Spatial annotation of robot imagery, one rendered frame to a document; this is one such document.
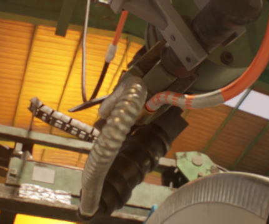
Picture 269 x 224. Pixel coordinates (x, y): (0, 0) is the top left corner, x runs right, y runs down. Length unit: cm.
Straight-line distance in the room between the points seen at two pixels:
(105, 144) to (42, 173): 131
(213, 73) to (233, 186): 17
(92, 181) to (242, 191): 29
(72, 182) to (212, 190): 99
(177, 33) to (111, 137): 12
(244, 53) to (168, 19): 16
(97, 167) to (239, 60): 25
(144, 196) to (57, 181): 32
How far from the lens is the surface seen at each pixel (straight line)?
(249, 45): 57
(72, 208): 160
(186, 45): 42
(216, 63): 54
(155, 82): 51
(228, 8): 38
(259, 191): 60
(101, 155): 35
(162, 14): 43
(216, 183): 71
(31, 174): 165
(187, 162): 185
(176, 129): 67
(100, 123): 73
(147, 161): 63
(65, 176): 167
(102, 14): 355
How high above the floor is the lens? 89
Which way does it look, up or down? 41 degrees up
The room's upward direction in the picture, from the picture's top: straight up
